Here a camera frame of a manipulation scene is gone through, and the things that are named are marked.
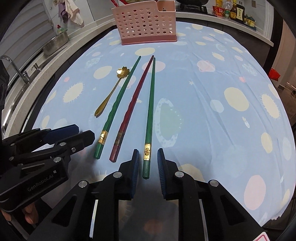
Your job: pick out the green condiment jar set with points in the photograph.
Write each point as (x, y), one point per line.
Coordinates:
(251, 22)

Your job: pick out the black gas stove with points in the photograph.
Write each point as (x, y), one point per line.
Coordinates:
(194, 9)

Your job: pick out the purple hanging cloth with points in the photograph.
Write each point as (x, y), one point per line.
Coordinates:
(63, 11)

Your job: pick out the red seasoning tub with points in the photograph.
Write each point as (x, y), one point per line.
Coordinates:
(218, 11)

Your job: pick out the green chopstick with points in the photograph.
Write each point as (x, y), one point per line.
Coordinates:
(118, 107)
(150, 115)

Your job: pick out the green dish soap bottle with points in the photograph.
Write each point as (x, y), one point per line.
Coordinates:
(60, 30)

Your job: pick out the clear plastic bottle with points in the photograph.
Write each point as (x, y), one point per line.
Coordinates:
(227, 5)

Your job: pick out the sink soap dispenser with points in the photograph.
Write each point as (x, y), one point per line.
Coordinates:
(37, 67)

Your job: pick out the pink hanging towel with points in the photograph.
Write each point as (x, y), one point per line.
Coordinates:
(74, 12)

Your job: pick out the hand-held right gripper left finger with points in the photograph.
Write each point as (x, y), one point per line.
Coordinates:
(136, 172)

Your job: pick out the blue dotted tablecloth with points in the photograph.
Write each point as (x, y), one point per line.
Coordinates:
(208, 120)

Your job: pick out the steel sink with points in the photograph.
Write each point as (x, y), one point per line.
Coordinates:
(13, 97)

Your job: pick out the brown sauce bottle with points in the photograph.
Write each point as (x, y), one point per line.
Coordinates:
(233, 12)

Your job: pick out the metal basin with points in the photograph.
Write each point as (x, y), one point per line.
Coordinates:
(55, 44)

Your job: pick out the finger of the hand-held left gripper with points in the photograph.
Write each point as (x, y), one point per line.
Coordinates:
(62, 130)
(78, 139)

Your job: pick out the chrome faucet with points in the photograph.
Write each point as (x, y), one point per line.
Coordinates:
(22, 71)

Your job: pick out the gold flower spoon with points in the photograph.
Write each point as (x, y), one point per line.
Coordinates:
(122, 72)

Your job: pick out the small green jar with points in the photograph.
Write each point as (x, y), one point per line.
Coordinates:
(227, 14)

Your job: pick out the window blinds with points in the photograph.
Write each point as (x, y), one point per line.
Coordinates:
(25, 25)

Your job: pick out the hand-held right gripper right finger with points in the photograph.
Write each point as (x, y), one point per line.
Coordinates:
(161, 172)

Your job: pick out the pink perforated utensil holder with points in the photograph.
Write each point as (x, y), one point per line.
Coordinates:
(143, 25)

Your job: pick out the yellow seasoning packet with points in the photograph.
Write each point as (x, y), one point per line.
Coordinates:
(218, 3)

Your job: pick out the dark soy sauce bottle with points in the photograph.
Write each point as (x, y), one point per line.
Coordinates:
(240, 14)

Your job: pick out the dark purple chopstick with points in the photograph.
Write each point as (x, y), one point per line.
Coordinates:
(133, 108)

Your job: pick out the person's left hand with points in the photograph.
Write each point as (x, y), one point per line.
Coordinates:
(30, 212)

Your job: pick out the red bag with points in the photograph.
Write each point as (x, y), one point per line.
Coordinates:
(275, 74)

